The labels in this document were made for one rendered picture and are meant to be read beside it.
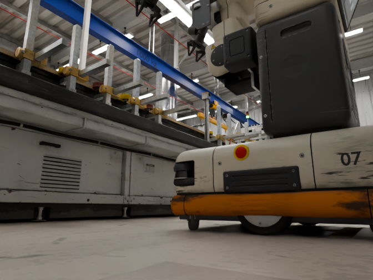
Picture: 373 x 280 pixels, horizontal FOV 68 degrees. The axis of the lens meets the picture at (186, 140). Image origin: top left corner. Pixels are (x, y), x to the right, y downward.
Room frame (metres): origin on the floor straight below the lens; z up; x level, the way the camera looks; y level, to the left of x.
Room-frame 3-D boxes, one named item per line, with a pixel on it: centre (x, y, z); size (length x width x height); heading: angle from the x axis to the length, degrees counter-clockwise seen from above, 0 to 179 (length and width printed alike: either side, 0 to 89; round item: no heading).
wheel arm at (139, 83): (1.66, 0.44, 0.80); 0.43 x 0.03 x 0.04; 55
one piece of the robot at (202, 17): (1.23, -0.15, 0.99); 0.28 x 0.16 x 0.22; 145
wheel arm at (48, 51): (1.25, 0.73, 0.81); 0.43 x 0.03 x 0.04; 55
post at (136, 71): (1.86, 0.36, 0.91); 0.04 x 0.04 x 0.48; 55
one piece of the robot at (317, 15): (1.01, -0.46, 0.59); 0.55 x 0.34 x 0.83; 145
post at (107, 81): (1.65, 0.51, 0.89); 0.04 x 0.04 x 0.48; 55
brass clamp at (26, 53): (1.26, 0.78, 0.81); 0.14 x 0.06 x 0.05; 145
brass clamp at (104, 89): (1.67, 0.50, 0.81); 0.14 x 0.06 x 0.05; 145
